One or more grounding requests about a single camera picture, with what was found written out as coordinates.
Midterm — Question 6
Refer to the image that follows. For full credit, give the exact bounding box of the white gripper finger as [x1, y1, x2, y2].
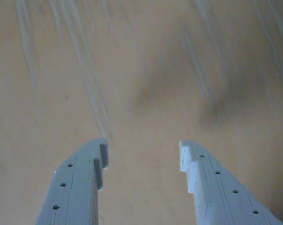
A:
[179, 140, 283, 225]
[35, 137, 109, 225]

